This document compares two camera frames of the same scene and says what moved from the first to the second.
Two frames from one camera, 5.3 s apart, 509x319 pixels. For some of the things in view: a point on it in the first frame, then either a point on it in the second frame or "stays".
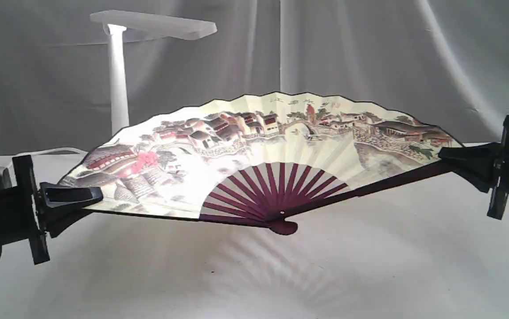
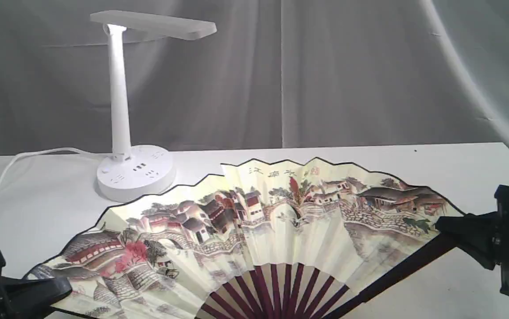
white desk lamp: x=116 y=25 stays
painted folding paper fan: x=266 y=160 → x=303 y=239
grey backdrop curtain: x=40 y=74 stays
